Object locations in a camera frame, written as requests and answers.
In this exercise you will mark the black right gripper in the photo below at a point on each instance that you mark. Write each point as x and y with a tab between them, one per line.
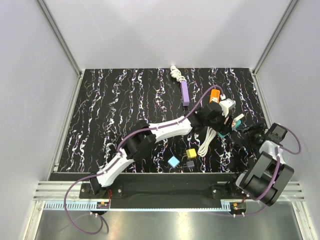
256	128

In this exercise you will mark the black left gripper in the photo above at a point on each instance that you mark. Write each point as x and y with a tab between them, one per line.
226	128

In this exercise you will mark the teal triangular power strip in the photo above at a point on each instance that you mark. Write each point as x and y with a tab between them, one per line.
234	127

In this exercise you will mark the orange power strip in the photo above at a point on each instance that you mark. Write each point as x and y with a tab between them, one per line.
215	95

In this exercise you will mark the purple power strip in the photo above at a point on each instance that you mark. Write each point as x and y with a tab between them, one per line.
184	94

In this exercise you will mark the yellow cube plug adapter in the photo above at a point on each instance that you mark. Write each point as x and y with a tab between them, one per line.
191	153

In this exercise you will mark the grey cube plug adapter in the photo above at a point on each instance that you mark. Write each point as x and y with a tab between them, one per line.
190	164

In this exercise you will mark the blue cube plug adapter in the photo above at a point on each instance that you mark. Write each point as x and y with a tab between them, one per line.
173	162

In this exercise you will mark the white plug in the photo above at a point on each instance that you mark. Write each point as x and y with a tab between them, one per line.
239	117

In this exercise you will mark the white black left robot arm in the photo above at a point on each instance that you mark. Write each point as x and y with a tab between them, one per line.
142	140

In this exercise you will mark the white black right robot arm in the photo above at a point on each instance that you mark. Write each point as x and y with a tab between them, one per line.
267	165

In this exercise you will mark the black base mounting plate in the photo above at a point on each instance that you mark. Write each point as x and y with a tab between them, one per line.
210	178

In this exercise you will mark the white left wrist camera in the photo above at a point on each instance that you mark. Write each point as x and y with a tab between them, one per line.
227	105

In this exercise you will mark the aluminium frame post right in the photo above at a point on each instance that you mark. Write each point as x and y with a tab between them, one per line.
275	35

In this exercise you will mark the aluminium frame post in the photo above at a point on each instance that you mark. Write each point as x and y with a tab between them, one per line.
275	35
44	8

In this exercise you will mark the aluminium frame post left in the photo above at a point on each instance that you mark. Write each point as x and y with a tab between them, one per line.
44	8

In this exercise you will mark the white cable duct strip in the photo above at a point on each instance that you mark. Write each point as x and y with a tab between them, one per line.
117	205

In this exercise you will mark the aluminium front rail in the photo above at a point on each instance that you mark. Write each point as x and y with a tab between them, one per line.
47	191

